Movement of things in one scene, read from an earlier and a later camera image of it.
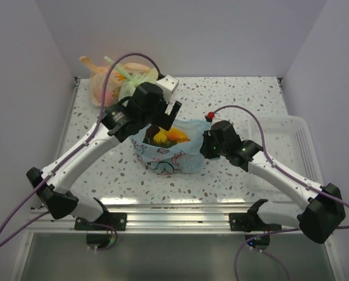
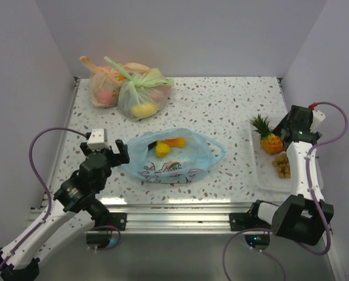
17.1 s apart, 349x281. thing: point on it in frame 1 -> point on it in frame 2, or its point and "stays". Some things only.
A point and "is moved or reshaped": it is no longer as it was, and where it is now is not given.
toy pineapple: [173, 136] -> [269, 141]
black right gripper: [205, 150] -> [282, 126]
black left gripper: [164, 119] -> [123, 157]
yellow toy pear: [160, 137] -> [162, 149]
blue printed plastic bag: [184, 158] is moved or reshaped
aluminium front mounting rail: [182, 216] stays
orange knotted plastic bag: [106, 82] stays
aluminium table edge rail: [69, 107] stays
